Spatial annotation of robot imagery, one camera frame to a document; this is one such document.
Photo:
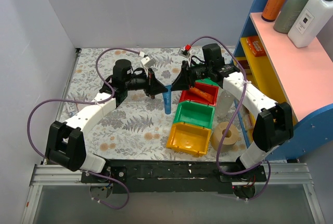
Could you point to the white square bottle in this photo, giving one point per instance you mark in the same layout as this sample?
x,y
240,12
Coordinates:
x,y
310,21

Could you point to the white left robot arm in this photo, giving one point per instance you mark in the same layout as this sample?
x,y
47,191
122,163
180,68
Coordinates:
x,y
66,145

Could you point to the clear glass tray brown handles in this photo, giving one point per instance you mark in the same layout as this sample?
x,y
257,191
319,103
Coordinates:
x,y
138,96

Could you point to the green plastic bin near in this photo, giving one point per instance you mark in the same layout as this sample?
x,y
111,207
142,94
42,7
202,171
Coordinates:
x,y
195,114

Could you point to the packaged toothbrush on table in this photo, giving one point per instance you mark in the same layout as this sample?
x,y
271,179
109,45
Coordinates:
x,y
71,107

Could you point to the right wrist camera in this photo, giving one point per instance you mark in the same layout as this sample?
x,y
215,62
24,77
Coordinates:
x,y
185,52

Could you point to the blue toothpaste tube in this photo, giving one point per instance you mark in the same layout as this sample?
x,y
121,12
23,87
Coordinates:
x,y
167,97

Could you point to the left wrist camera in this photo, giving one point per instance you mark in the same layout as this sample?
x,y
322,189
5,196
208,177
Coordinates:
x,y
147,61

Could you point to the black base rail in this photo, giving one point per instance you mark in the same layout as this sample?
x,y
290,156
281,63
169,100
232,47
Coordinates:
x,y
142,176

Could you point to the grey pump bottle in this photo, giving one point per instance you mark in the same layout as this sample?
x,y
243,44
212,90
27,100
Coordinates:
x,y
288,15

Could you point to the yellow plastic bin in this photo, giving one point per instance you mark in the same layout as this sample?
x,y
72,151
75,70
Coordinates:
x,y
188,138

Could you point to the orange soap box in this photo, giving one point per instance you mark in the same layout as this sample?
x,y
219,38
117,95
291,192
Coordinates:
x,y
255,45

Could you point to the toilet paper roll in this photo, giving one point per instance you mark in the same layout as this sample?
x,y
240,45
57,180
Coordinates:
x,y
231,138

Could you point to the red white small box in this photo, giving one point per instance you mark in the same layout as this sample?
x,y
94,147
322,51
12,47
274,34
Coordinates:
x,y
245,65

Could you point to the orange toothpaste tube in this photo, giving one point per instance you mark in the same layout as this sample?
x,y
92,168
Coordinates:
x,y
201,94

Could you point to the clear plastic cup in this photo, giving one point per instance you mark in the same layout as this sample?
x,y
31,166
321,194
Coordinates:
x,y
224,103

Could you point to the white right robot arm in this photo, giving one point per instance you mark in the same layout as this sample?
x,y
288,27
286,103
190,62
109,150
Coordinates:
x,y
273,125

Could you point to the green plastic bin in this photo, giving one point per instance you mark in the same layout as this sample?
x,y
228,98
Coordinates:
x,y
207,81
195,114

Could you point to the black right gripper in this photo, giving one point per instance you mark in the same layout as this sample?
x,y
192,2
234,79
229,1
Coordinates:
x,y
186,74

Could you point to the green plastic bin far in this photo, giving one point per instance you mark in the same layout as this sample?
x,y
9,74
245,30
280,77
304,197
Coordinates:
x,y
207,81

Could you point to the blue shelf unit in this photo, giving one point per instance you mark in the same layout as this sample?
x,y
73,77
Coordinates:
x,y
300,76

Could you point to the red plastic bin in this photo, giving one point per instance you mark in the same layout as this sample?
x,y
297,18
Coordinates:
x,y
210,89

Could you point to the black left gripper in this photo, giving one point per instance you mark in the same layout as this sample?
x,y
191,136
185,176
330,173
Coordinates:
x,y
150,82

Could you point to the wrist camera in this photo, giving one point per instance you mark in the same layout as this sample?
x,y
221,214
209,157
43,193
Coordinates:
x,y
185,52
147,61

